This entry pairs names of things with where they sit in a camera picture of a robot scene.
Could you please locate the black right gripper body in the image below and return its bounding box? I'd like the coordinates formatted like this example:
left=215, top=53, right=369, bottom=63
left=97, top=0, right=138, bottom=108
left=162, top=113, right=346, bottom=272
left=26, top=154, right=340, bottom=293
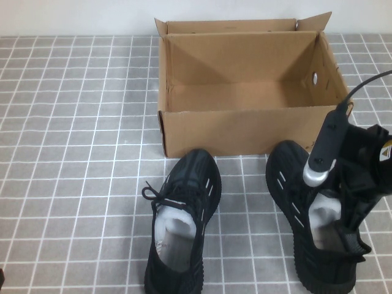
left=334, top=123, right=392, bottom=203

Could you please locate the black sneaker with looped lace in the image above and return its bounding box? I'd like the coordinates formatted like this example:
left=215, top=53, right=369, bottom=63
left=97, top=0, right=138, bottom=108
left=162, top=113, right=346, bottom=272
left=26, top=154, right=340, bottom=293
left=141, top=148, right=222, bottom=294

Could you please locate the brown cardboard shoe box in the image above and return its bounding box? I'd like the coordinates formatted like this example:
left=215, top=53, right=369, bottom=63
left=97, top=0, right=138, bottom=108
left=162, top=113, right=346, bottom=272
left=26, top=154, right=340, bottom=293
left=154, top=11, right=354, bottom=159

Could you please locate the black sneaker with striped collar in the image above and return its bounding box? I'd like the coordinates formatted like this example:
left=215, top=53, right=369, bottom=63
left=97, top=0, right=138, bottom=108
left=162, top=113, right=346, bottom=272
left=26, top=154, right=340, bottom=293
left=265, top=140, right=371, bottom=294

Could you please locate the white foam shoe stuffing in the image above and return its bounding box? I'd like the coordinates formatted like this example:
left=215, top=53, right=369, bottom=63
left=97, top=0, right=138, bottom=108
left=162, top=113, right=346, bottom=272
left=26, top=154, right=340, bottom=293
left=154, top=204, right=197, bottom=244
left=308, top=189, right=342, bottom=230

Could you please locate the black camera cable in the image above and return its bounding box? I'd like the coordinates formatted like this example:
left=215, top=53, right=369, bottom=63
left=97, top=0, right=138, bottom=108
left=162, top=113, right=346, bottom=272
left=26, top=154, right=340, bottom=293
left=336, top=69, right=392, bottom=118

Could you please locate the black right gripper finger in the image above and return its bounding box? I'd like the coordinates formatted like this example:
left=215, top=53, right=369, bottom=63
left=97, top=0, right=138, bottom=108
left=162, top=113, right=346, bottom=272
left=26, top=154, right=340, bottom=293
left=350, top=195, right=384, bottom=231
left=336, top=183, right=362, bottom=255

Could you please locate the grey grid tablecloth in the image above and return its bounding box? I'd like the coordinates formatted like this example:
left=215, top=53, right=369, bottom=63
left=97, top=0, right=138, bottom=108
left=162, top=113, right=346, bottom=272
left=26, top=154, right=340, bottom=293
left=0, top=34, right=392, bottom=294

